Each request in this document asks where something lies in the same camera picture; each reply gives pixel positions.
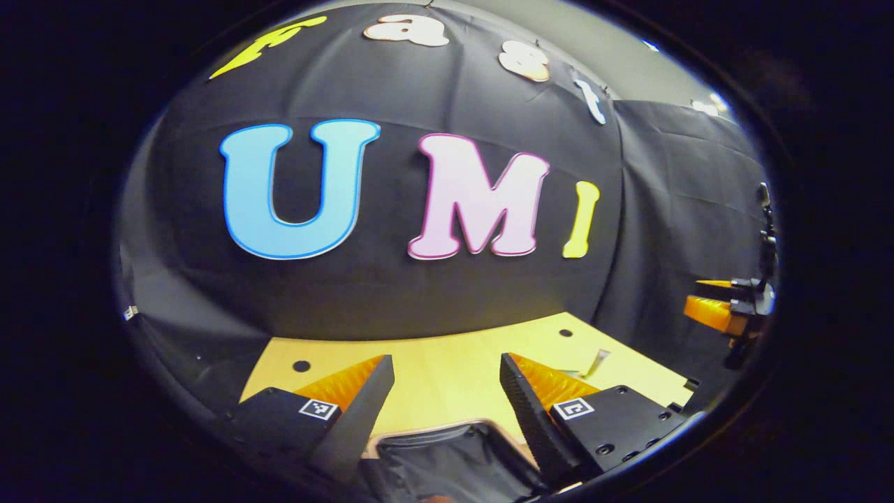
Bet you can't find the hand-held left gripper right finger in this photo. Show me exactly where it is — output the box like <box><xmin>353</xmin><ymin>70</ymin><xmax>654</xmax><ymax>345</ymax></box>
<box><xmin>499</xmin><ymin>353</ymin><xmax>703</xmax><ymax>490</ymax></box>

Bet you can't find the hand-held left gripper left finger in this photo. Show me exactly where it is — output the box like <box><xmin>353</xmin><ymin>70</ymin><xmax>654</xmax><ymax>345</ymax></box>
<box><xmin>223</xmin><ymin>354</ymin><xmax>396</xmax><ymax>490</ymax></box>

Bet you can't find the translucent green skin care tube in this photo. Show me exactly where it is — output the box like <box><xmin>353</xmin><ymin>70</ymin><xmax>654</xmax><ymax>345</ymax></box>
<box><xmin>583</xmin><ymin>348</ymin><xmax>613</xmax><ymax>379</ymax></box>

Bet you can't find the black backdrop cloth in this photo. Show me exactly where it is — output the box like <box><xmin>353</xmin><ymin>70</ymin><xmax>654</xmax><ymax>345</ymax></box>
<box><xmin>115</xmin><ymin>0</ymin><xmax>779</xmax><ymax>420</ymax></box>

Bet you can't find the black backdrop frame pole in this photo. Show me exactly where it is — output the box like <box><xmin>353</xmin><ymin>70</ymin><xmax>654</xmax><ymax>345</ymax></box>
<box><xmin>756</xmin><ymin>182</ymin><xmax>779</xmax><ymax>280</ymax></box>

